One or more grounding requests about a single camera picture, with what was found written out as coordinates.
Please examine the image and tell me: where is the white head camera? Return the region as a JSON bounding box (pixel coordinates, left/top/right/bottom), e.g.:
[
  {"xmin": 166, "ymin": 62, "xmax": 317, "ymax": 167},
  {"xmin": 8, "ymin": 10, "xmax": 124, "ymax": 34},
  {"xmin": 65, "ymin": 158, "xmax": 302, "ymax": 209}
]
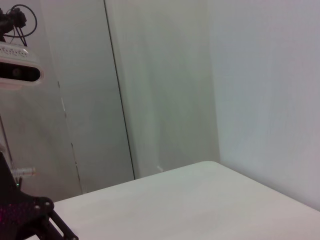
[{"xmin": 0, "ymin": 41, "xmax": 45, "ymax": 91}]

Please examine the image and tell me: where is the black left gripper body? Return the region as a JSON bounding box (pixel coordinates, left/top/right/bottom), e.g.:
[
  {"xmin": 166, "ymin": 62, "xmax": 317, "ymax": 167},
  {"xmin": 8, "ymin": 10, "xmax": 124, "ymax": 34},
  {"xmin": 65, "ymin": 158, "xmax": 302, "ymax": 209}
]
[{"xmin": 0, "ymin": 149, "xmax": 55, "ymax": 240}]

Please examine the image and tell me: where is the black camera mount with cables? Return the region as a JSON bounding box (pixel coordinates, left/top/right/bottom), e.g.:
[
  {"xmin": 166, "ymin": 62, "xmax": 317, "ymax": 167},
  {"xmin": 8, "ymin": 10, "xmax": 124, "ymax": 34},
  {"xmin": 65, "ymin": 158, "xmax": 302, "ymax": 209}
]
[{"xmin": 0, "ymin": 4, "xmax": 38, "ymax": 47}]

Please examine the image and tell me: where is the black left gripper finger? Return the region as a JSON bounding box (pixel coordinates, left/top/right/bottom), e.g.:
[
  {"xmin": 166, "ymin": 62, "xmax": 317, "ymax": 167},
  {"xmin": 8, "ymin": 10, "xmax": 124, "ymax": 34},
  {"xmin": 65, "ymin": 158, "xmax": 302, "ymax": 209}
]
[{"xmin": 36, "ymin": 210, "xmax": 79, "ymax": 240}]

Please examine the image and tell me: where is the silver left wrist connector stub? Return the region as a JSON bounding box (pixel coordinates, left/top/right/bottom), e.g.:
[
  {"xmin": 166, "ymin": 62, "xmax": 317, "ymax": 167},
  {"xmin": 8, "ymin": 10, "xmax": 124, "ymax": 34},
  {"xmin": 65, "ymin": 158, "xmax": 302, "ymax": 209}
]
[{"xmin": 11, "ymin": 166, "xmax": 38, "ymax": 177}]

